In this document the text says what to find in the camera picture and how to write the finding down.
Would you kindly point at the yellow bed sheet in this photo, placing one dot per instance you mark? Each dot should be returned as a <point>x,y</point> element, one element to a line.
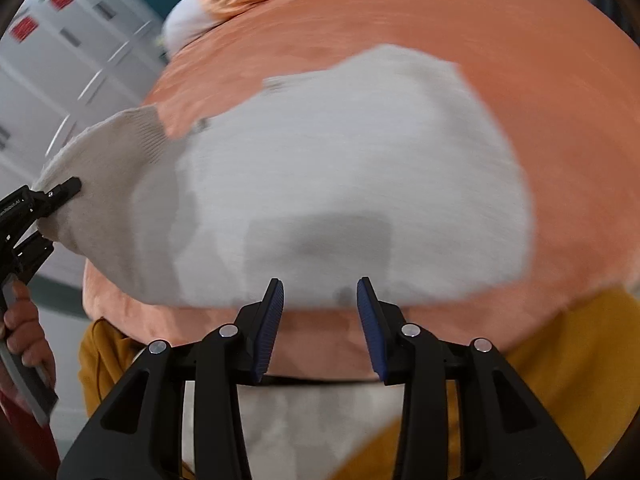
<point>575,360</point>

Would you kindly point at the white wardrobe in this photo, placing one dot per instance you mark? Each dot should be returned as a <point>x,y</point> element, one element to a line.
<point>65,60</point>

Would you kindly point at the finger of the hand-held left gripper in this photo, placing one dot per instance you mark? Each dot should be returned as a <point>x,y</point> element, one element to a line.
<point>32,255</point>
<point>60,192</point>

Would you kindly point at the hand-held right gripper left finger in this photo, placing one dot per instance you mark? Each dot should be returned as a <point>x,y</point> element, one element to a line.
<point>267,330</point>

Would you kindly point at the person's left hand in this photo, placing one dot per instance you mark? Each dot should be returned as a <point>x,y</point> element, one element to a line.
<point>30,330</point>

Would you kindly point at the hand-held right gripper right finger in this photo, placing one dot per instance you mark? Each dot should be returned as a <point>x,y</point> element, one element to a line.
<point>372,330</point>

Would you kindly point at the white sweater with black hearts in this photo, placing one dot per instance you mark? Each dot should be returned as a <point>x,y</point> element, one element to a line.
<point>350,170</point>

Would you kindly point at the orange fleece blanket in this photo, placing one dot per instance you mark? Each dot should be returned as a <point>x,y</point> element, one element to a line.
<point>550,110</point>

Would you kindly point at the white mattress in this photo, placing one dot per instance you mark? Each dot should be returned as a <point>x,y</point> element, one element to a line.
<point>320,430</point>

